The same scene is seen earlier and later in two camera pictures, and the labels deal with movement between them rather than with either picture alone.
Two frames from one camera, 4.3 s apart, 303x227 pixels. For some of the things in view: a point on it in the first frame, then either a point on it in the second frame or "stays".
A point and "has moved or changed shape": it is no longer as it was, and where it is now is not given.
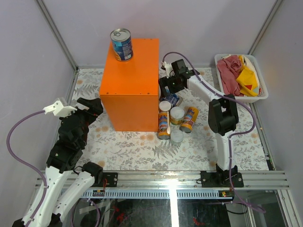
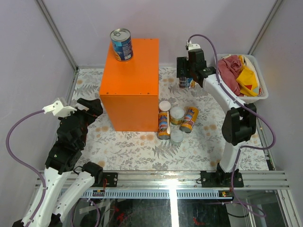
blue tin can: (175, 99) has moved or changed shape
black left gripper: (95, 106) stays
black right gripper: (164, 82) to (182, 62)
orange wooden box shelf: (129, 89) stays
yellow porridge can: (191, 116) stays
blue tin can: (122, 42) stays
